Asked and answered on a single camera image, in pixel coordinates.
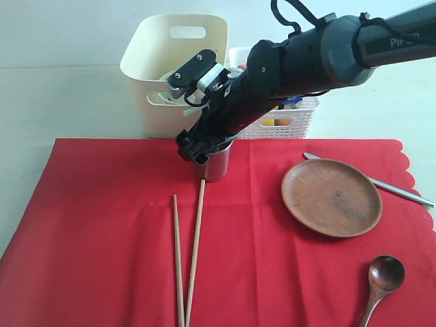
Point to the brown egg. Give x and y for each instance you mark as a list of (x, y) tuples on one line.
[(283, 122)]

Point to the red table cloth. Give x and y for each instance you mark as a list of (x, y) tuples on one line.
[(95, 246)]

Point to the brown wooden plate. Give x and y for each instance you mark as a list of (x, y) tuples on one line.
[(331, 198)]

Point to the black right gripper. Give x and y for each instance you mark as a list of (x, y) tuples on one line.
[(243, 100)]

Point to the white ceramic bowl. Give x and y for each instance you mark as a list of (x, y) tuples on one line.
[(163, 97)]

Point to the yellow lemon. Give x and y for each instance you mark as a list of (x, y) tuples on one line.
[(268, 122)]

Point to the dark wooden spoon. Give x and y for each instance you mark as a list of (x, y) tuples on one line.
[(386, 275)]

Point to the white perforated plastic basket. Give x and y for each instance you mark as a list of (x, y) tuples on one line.
[(301, 120)]

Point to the blue white milk carton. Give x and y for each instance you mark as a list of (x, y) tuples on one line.
[(292, 103)]

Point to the stainless steel cup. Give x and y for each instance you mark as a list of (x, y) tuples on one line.
[(217, 166)]

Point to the cream plastic storage bin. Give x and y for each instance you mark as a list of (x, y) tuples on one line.
[(162, 43)]

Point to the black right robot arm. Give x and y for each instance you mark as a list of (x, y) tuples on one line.
[(337, 52)]

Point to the silver metal knife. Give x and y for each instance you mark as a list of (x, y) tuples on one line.
[(398, 192)]

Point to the wooden chopstick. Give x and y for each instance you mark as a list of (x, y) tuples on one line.
[(194, 257), (178, 265)]

